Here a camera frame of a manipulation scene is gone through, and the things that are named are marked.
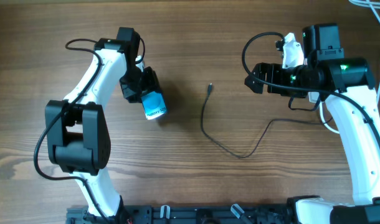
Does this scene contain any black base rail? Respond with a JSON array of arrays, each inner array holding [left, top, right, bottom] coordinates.
[[65, 203, 303, 224]]

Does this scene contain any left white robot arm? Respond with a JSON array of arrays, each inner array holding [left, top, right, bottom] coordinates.
[[34, 27, 168, 223]]

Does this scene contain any blue Galaxy smartphone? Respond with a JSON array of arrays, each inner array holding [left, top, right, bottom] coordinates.
[[141, 89, 168, 120]]

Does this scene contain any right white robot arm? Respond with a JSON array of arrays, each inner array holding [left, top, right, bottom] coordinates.
[[245, 23, 380, 223]]

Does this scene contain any black USB charging cable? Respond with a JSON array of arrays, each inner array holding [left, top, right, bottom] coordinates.
[[201, 83, 333, 159]]

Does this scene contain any white power strip cable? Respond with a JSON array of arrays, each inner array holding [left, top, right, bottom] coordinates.
[[319, 0, 380, 135]]

